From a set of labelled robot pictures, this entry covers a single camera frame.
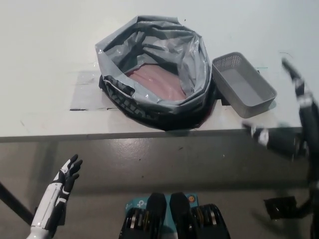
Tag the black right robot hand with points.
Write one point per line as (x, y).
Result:
(281, 142)

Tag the white and black left hand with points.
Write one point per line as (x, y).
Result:
(49, 199)

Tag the grey perforated rectangular basket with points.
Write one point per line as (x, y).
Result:
(239, 82)

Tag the grey and black plastic bag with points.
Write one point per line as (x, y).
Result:
(119, 57)

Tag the black diagonal table leg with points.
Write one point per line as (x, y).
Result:
(305, 204)

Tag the teal box with white logo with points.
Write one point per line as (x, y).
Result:
(135, 202)

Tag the left black robot torso block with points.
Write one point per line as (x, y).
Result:
(155, 211)

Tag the black robot torso block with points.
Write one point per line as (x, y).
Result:
(155, 211)
(180, 211)

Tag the right black robot torso block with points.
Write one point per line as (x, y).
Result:
(180, 211)

